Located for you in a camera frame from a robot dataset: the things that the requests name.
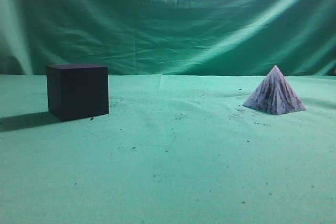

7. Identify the white marbled square pyramid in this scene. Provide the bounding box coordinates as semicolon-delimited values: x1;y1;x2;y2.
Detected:
243;66;306;115

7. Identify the dark purple cube block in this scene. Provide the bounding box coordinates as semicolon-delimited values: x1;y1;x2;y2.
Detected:
46;63;109;122

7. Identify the green table cloth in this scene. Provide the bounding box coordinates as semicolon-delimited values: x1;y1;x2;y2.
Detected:
1;75;335;223

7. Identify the green backdrop cloth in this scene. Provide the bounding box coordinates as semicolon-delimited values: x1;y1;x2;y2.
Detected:
1;0;335;76

